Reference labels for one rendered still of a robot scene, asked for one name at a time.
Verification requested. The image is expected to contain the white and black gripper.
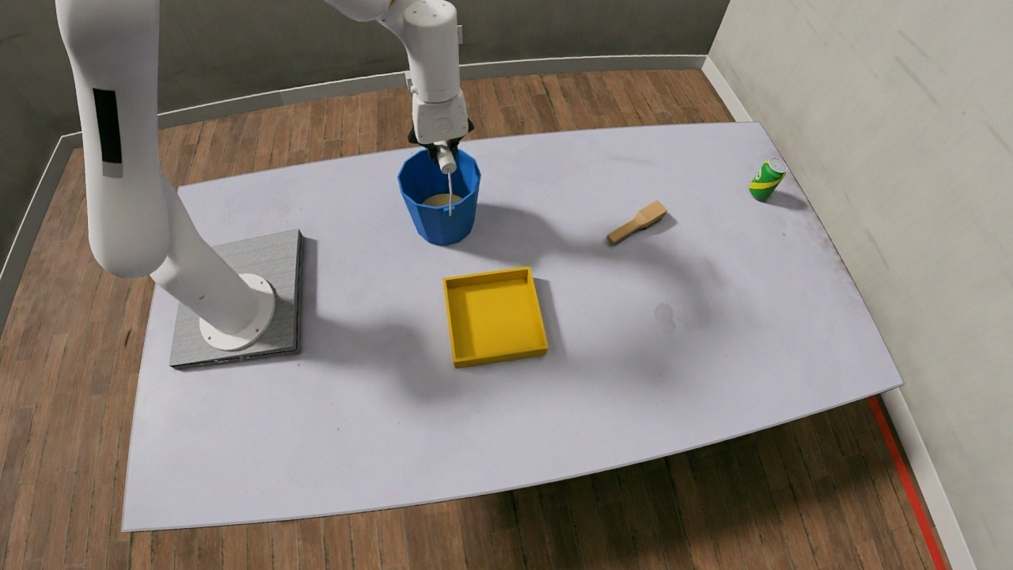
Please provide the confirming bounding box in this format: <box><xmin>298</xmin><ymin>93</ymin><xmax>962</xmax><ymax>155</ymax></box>
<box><xmin>408</xmin><ymin>87</ymin><xmax>474</xmax><ymax>164</ymax></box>

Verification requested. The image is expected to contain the green and yellow drink can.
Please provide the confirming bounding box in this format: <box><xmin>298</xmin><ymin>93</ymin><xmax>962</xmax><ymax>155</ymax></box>
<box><xmin>749</xmin><ymin>158</ymin><xmax>787</xmax><ymax>200</ymax></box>

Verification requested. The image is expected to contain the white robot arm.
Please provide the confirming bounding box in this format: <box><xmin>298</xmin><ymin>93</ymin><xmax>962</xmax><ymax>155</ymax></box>
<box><xmin>55</xmin><ymin>0</ymin><xmax>460</xmax><ymax>351</ymax></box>

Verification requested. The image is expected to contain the yellow square tray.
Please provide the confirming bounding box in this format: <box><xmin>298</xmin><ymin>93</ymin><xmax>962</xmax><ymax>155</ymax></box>
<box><xmin>442</xmin><ymin>267</ymin><xmax>548</xmax><ymax>369</ymax></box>

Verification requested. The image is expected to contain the wooden wire brush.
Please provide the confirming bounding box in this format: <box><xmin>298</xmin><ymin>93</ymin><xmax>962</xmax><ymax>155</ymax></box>
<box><xmin>606</xmin><ymin>200</ymin><xmax>667</xmax><ymax>245</ymax></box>

